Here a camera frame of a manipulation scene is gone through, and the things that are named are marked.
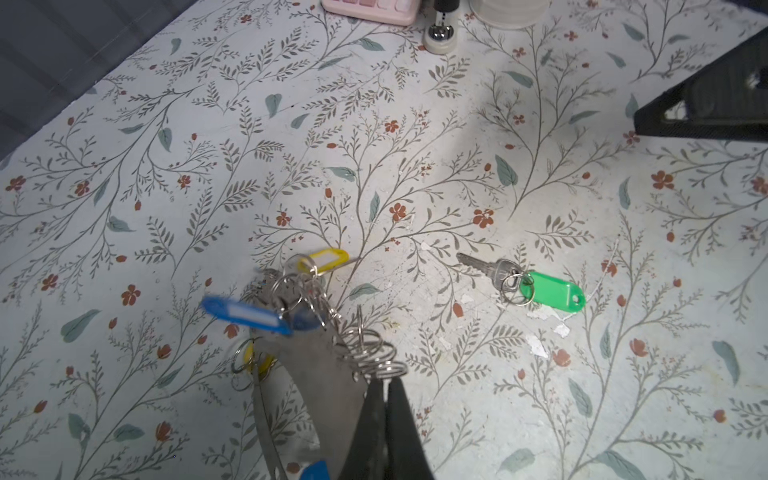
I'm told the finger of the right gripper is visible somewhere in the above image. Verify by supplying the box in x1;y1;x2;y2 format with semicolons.
633;29;767;143

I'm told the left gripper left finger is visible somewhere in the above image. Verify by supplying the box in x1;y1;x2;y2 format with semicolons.
339;379;387;480

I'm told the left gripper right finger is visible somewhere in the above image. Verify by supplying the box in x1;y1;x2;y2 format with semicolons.
385;378;434;480

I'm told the keyring bunch with grey strap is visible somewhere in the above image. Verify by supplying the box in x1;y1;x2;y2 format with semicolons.
201;248;408;479

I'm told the key with green tag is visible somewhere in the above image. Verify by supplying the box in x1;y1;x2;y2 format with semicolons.
456;253;587;313

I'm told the white pen cup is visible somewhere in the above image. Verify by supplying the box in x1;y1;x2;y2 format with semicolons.
469;0;551;30

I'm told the pink calculator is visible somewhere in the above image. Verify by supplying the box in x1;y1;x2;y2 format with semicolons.
321;0;422;26

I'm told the floral table mat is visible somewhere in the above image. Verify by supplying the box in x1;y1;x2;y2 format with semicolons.
1;1;767;479

